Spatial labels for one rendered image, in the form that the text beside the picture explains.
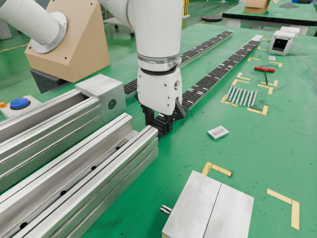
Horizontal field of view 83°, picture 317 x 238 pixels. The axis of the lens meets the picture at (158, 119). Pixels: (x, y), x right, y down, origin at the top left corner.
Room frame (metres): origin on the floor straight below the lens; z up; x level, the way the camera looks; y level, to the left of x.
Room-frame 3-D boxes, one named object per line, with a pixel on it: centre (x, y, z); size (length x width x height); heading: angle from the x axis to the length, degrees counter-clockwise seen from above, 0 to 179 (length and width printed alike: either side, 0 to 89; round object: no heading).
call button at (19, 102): (0.40, 0.37, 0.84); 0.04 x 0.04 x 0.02
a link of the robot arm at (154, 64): (0.36, 0.00, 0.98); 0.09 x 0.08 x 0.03; 53
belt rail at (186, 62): (0.96, -0.21, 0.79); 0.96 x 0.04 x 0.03; 143
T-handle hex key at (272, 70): (0.68, -0.44, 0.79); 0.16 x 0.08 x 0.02; 159
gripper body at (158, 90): (0.36, 0.00, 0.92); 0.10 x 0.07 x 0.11; 53
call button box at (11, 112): (0.39, 0.36, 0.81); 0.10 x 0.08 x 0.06; 53
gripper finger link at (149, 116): (0.38, 0.03, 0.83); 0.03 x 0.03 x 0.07; 53
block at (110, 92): (0.46, 0.18, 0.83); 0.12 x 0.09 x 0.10; 53
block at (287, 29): (1.11, -0.73, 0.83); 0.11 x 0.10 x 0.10; 56
